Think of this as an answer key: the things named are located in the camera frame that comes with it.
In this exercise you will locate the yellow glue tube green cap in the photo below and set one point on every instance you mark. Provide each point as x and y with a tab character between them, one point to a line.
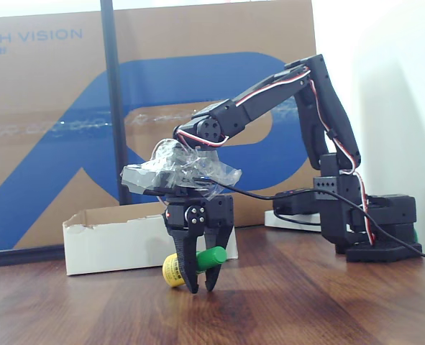
212	257

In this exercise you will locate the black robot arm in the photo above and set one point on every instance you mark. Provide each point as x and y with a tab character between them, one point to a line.
334	108

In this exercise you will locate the white cardboard box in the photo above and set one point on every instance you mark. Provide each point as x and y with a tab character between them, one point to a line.
118	244

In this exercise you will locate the black plastic power adapter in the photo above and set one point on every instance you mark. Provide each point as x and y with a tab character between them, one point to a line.
295	203

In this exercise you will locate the black vertical pole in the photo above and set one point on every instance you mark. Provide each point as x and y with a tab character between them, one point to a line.
117	108

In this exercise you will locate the black flat bar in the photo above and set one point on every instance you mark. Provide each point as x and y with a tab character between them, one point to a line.
21	256

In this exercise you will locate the large brown blue-printed carton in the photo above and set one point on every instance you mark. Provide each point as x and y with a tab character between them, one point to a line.
54	108

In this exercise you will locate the green clamp piece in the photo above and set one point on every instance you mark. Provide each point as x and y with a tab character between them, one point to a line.
415	235

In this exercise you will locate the tape-wrapped black camera mount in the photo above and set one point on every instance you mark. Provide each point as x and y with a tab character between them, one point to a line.
183	169

